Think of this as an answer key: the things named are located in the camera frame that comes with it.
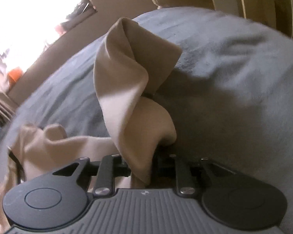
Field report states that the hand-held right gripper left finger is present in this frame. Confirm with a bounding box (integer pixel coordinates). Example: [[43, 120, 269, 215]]
[[51, 154, 132, 197]]

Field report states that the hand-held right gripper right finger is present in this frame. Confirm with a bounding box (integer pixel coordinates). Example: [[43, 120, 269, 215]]
[[151, 151, 235, 197]]

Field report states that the beige zip hoodie black trim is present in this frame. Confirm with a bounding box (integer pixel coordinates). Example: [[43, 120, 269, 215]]
[[0, 17, 183, 234]]

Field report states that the grey bed blanket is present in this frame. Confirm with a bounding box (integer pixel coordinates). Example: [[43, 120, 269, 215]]
[[0, 7, 293, 234]]

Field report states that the orange paper bag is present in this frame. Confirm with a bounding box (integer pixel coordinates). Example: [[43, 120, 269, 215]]
[[8, 68, 24, 84]]

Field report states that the black bag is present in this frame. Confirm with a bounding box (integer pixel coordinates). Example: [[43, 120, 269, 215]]
[[65, 0, 98, 26]]

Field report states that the bright window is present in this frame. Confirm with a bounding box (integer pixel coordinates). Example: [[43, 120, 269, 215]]
[[0, 0, 98, 93]]

